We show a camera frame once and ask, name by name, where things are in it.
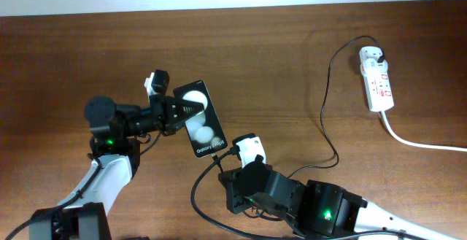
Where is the camera black cable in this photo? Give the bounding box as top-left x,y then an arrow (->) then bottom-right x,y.
3,152 -> 107,240
190,148 -> 431,240

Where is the white power strip cord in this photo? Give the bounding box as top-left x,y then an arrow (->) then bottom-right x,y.
378,110 -> 467,152

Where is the black Samsung flip phone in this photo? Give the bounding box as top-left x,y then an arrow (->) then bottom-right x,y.
173,80 -> 228,158

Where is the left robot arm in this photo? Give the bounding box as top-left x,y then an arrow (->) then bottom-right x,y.
29,94 -> 208,239

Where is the white USB charger adapter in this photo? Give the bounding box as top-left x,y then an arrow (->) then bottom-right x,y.
359,46 -> 388,77

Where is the black USB charging cable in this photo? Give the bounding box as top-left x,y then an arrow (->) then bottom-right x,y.
210,35 -> 386,179

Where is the right camera black cable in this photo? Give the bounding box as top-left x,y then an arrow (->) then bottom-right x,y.
190,148 -> 431,240

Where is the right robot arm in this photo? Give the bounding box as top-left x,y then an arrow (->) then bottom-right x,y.
218,159 -> 447,239

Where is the left camera black cable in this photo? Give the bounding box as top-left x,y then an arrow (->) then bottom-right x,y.
3,152 -> 107,240

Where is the white power strip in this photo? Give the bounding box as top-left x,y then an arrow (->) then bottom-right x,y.
360,63 -> 394,112

